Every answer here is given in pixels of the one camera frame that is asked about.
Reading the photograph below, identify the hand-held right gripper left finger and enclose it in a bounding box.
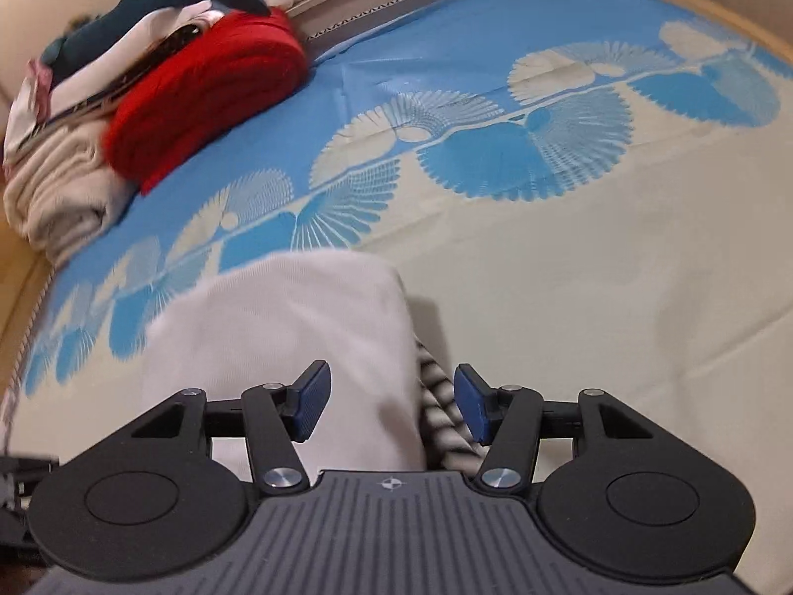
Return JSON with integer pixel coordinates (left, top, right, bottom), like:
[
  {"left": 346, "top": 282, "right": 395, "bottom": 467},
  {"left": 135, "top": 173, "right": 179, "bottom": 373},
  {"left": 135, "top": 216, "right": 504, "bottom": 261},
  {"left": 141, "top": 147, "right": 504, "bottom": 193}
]
[{"left": 114, "top": 359, "right": 333, "bottom": 498}]

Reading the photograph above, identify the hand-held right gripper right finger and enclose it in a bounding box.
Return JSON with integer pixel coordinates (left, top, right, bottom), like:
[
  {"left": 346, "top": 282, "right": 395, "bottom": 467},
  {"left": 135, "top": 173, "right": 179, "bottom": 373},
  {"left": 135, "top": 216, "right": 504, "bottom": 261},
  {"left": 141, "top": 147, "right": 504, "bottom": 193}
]
[{"left": 453, "top": 363, "right": 687, "bottom": 498}]

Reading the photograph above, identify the black white striped shirt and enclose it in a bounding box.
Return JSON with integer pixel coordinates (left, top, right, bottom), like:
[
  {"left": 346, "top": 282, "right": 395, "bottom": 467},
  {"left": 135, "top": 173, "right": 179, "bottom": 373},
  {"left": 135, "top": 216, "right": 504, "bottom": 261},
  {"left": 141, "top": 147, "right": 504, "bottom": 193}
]
[{"left": 142, "top": 251, "right": 492, "bottom": 488}]

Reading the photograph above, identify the blue cream patterned bed sheet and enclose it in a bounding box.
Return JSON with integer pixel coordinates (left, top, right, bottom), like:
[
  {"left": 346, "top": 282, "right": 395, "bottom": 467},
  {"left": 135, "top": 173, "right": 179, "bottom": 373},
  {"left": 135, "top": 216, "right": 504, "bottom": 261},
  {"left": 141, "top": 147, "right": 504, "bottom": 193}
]
[{"left": 0, "top": 0, "right": 793, "bottom": 571}]

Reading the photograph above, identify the beige folded cloth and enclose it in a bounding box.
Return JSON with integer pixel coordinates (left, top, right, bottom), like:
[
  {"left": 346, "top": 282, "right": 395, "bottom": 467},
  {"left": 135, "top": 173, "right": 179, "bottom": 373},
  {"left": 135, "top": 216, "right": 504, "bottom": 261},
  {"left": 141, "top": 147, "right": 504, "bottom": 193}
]
[{"left": 3, "top": 130, "right": 136, "bottom": 262}]

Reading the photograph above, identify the red folded knit cloth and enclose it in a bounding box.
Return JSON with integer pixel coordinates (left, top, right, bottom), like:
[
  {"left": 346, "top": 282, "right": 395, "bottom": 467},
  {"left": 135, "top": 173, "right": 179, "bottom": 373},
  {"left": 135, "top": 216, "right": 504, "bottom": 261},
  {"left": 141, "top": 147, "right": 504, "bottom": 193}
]
[{"left": 102, "top": 9, "right": 312, "bottom": 197}]

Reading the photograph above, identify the white printed folded cloth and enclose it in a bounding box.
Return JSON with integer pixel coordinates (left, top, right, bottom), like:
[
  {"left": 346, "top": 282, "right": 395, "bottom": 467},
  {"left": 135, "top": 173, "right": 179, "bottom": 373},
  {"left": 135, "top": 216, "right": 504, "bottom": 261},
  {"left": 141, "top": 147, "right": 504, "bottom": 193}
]
[{"left": 3, "top": 3, "right": 215, "bottom": 165}]

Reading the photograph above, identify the grey mattress with zigzag trim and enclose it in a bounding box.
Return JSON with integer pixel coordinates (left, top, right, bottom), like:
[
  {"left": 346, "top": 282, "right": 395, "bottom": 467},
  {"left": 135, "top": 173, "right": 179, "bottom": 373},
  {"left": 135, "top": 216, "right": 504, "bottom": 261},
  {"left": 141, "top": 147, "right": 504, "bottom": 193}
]
[{"left": 300, "top": 0, "right": 597, "bottom": 46}]

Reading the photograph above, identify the dark teal shark plush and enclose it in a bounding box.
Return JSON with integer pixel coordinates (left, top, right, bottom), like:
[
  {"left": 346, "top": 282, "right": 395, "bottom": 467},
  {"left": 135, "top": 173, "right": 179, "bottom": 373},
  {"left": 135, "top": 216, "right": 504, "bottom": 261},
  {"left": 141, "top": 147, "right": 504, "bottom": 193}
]
[{"left": 40, "top": 0, "right": 272, "bottom": 84}]

